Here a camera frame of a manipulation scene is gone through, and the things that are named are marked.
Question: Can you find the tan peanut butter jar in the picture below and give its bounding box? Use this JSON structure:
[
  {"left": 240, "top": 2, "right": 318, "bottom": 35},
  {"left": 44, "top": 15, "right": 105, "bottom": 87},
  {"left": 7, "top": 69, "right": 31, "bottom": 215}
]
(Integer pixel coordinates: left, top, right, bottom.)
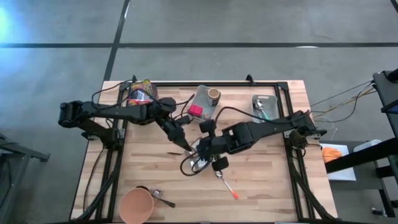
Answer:
[{"left": 207, "top": 88, "right": 221, "bottom": 106}]

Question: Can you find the white plastic container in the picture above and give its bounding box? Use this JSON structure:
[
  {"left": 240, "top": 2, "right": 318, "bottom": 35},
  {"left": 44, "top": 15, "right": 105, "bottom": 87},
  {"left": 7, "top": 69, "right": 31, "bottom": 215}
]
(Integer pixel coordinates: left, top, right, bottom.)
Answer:
[{"left": 353, "top": 139, "right": 382, "bottom": 153}]

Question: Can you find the salmon pink bowl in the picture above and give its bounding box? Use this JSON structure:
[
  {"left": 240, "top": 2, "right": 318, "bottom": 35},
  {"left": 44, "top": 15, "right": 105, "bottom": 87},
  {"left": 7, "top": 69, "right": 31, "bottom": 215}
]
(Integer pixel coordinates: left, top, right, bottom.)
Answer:
[{"left": 118, "top": 187, "right": 155, "bottom": 224}]

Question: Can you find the dark metal stand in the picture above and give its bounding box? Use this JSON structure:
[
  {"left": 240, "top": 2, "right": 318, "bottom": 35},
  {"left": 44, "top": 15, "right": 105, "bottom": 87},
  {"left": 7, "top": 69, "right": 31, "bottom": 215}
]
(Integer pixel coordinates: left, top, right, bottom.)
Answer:
[{"left": 0, "top": 133, "right": 50, "bottom": 224}]

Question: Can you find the orange handle metal spoon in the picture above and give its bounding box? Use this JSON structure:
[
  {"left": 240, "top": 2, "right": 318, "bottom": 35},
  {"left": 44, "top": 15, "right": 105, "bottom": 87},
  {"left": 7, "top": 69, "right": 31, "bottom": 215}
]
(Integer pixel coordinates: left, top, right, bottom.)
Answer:
[{"left": 215, "top": 170, "right": 239, "bottom": 200}]

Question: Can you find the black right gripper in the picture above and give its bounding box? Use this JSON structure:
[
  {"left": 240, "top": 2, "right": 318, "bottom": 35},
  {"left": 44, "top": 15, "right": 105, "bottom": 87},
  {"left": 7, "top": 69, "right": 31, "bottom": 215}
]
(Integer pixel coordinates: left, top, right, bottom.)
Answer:
[{"left": 197, "top": 119, "right": 233, "bottom": 172}]

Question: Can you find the white paper sheet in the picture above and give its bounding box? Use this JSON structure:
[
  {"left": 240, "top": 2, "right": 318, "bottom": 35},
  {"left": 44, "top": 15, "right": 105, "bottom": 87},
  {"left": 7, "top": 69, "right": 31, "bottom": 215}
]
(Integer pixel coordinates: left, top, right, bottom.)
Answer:
[{"left": 319, "top": 142, "right": 358, "bottom": 182}]

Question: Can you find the dark translucent plastic bin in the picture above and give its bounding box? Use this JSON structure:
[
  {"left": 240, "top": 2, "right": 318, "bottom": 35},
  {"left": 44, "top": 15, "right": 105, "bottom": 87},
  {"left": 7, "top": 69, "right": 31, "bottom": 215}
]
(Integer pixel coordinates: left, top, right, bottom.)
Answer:
[{"left": 126, "top": 80, "right": 160, "bottom": 107}]

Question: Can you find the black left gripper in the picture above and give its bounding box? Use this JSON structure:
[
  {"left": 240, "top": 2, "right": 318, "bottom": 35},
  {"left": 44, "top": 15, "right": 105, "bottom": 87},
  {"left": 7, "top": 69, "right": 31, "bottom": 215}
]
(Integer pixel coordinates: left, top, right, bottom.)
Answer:
[{"left": 160, "top": 117, "right": 192, "bottom": 152}]

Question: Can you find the dark side table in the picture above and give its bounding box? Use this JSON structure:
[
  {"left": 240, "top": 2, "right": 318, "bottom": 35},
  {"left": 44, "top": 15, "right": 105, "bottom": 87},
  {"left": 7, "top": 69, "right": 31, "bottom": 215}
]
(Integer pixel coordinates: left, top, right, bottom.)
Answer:
[{"left": 325, "top": 70, "right": 398, "bottom": 218}]

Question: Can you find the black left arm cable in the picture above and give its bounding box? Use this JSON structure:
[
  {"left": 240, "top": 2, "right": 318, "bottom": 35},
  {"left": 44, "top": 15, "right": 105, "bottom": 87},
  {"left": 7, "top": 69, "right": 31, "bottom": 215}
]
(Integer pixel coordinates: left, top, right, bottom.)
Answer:
[{"left": 91, "top": 81, "right": 195, "bottom": 125}]

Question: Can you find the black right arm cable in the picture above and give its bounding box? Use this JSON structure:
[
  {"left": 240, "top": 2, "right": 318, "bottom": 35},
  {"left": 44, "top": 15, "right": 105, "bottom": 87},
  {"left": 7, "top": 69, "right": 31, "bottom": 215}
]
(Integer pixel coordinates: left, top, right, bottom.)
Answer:
[{"left": 179, "top": 106, "right": 301, "bottom": 177}]

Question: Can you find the orange cloth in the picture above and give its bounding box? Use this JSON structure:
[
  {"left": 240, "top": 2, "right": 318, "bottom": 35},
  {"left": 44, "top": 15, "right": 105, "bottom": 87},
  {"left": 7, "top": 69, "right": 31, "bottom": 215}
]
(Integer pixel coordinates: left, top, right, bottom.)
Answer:
[{"left": 321, "top": 146, "right": 343, "bottom": 164}]

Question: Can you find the pink cube box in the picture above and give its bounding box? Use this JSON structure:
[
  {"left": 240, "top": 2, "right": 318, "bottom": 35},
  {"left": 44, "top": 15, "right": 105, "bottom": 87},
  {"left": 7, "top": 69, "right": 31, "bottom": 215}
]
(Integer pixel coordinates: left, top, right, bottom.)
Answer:
[{"left": 188, "top": 104, "right": 203, "bottom": 118}]

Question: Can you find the white label spice jar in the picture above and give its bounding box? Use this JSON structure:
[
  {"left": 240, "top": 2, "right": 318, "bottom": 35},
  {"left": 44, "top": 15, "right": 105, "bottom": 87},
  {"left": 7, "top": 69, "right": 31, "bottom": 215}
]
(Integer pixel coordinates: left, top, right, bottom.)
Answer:
[{"left": 190, "top": 154, "right": 213, "bottom": 169}]

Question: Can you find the white plastic bin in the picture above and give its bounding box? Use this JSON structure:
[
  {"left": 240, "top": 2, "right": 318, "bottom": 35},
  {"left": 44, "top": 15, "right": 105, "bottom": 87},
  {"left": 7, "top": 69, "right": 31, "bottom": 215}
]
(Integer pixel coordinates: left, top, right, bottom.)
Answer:
[
  {"left": 251, "top": 94, "right": 279, "bottom": 124},
  {"left": 190, "top": 85, "right": 222, "bottom": 122}
]

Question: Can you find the black spoon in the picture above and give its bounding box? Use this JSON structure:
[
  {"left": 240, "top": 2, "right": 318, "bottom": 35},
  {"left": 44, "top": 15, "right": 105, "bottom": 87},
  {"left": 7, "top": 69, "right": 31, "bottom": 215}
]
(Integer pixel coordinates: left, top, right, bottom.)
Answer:
[{"left": 136, "top": 185, "right": 177, "bottom": 208}]

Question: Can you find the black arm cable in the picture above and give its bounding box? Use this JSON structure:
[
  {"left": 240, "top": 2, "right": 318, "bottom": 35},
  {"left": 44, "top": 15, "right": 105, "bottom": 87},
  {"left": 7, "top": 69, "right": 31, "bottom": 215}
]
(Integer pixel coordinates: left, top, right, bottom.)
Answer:
[
  {"left": 91, "top": 81, "right": 195, "bottom": 125},
  {"left": 179, "top": 106, "right": 301, "bottom": 177}
]

